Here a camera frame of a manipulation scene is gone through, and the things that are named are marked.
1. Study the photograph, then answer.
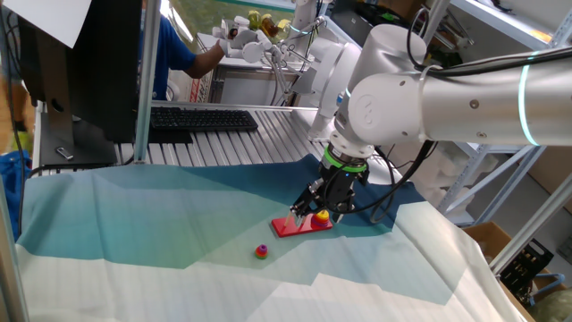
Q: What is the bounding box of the black plastic crate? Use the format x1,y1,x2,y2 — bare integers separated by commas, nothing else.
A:
499,239,555,305

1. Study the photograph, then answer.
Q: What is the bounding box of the red Hanoi base with pegs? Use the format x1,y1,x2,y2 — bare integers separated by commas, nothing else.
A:
271,209,334,239

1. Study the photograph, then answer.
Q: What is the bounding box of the blue bag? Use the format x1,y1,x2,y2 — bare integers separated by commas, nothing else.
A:
0,149,32,242

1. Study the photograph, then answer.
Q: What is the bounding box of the aluminium frame profile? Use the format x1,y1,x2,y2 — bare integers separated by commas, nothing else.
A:
489,174,572,276
132,0,163,165

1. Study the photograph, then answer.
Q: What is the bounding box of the white foam packing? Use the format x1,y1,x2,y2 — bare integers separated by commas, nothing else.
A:
383,142,500,211

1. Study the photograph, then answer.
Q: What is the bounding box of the blue plastic handle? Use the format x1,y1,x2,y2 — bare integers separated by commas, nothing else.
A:
529,272,567,306

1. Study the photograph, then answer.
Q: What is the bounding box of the blue green white cloth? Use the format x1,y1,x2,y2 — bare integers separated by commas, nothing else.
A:
15,154,531,322

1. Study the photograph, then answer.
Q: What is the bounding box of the amber bottle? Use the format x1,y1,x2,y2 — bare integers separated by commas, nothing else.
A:
261,13,281,38

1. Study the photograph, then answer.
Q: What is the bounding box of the white gripper device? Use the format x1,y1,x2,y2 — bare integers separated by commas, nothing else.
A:
212,15,287,64

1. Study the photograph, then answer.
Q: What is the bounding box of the white metal shelf rack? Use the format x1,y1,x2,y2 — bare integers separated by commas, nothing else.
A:
419,0,572,227

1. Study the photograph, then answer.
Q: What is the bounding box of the black keyboard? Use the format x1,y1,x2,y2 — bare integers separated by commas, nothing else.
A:
149,106,259,133

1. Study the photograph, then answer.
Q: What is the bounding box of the bare person forearm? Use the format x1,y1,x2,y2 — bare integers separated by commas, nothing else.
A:
185,42,227,81

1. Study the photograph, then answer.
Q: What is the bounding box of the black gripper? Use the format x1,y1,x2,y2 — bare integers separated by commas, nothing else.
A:
289,156,371,224

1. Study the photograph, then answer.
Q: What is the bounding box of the white paper sheet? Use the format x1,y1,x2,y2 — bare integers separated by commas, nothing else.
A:
2,0,93,49

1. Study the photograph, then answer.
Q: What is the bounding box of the black computer monitor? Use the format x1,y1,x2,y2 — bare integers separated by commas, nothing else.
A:
17,0,144,169

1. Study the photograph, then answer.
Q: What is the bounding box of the person in blue shirt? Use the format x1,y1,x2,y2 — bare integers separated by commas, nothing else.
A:
138,0,198,102

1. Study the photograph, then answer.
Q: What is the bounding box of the white workbench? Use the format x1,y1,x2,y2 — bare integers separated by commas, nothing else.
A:
196,31,314,107

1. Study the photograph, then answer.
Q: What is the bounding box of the cardboard box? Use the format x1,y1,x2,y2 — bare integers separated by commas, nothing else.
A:
462,221,572,322

